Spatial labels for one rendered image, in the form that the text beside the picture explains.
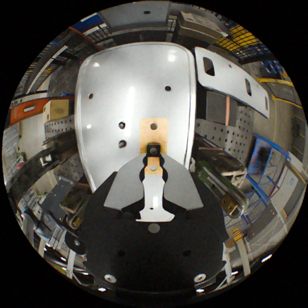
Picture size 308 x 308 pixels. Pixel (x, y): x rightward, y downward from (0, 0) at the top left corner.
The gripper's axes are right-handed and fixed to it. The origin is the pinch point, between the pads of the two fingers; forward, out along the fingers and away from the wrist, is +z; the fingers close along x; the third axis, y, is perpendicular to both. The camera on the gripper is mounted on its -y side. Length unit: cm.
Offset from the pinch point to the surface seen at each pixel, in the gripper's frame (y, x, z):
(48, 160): -0.1, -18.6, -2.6
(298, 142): -126, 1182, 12
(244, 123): -4, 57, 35
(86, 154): 2.4, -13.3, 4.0
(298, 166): 32, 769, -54
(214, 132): 5.2, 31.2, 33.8
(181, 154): 2.0, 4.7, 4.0
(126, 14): -26.8, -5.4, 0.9
